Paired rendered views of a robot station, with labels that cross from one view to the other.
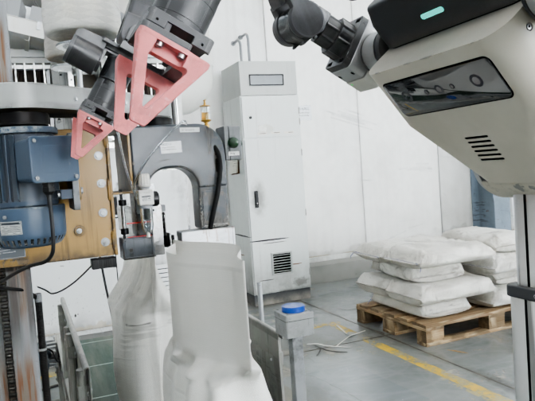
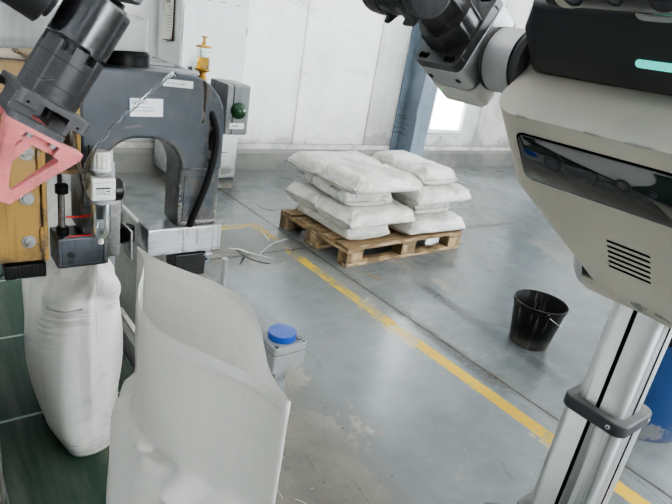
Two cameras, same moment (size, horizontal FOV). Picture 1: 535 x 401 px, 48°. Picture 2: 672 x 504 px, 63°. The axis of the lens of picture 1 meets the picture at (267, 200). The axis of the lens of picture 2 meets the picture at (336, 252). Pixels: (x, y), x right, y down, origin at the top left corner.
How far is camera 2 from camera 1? 0.63 m
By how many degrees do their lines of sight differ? 25
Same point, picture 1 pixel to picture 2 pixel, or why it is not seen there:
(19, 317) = not seen: outside the picture
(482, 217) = (401, 130)
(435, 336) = (354, 259)
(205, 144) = (199, 108)
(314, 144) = (258, 22)
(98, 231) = (17, 225)
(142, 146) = (100, 101)
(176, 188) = not seen: hidden behind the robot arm
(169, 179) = not seen: hidden behind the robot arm
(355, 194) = (291, 86)
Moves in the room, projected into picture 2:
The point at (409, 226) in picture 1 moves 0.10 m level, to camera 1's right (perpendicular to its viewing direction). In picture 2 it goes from (336, 127) to (344, 128)
